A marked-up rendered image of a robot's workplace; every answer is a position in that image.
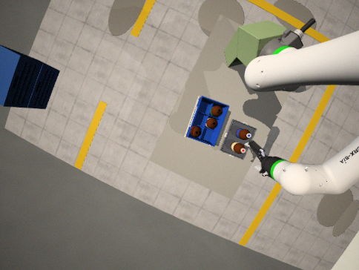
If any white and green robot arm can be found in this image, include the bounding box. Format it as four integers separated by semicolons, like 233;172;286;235
245;18;359;196

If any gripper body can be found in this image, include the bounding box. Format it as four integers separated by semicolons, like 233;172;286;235
260;155;270;170

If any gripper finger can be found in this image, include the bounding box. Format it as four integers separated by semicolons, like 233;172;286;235
245;140;265;162
254;165;265;174

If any blue divided crate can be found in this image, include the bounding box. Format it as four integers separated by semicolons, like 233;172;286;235
187;98;228;146

